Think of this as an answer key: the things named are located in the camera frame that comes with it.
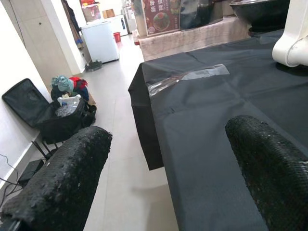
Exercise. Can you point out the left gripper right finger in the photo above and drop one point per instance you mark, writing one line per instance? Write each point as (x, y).
(272, 173)

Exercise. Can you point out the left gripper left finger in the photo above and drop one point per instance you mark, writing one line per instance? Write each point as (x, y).
(67, 178)

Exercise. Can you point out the white plastic table top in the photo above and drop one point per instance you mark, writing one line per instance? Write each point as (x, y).
(296, 16)

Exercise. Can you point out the black power adapter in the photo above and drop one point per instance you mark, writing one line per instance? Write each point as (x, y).
(30, 169)

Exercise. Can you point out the white plastic packet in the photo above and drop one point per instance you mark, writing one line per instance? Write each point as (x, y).
(68, 102)

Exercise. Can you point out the black open bag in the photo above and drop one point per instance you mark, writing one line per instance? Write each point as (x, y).
(24, 101)

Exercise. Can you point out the black floor cloth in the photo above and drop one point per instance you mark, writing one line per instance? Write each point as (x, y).
(204, 108)

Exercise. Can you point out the teal plush toy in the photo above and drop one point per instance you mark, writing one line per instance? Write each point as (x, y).
(62, 83)

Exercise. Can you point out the red soft item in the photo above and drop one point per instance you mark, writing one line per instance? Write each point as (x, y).
(79, 83)

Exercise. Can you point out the black mop base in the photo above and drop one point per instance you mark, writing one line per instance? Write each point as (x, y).
(93, 65)

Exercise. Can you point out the clear tape strip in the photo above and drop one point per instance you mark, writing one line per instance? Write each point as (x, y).
(187, 77)

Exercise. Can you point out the white appliance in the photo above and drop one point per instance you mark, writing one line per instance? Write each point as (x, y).
(119, 24)
(101, 43)

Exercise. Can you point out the small red bin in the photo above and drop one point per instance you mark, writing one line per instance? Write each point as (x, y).
(117, 37)

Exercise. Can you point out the beige cloth-covered stand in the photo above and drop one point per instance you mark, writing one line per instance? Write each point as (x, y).
(192, 38)

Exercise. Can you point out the black wok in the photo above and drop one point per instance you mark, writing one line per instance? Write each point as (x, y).
(260, 12)

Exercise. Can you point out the brown cardboard box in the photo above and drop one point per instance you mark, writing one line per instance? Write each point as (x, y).
(108, 13)

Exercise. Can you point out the black glossy bag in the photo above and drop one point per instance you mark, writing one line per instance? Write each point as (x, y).
(197, 12)

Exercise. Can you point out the orange-lidded storage box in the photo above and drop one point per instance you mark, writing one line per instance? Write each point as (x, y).
(161, 16)

